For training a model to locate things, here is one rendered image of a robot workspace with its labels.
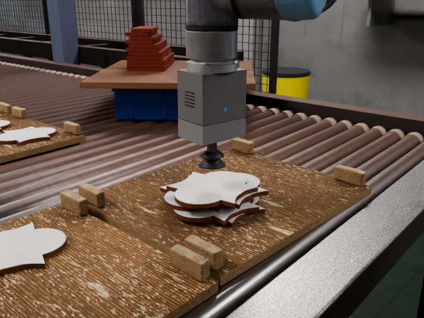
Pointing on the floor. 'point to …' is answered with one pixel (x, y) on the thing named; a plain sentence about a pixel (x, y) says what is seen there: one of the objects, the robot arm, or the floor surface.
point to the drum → (290, 81)
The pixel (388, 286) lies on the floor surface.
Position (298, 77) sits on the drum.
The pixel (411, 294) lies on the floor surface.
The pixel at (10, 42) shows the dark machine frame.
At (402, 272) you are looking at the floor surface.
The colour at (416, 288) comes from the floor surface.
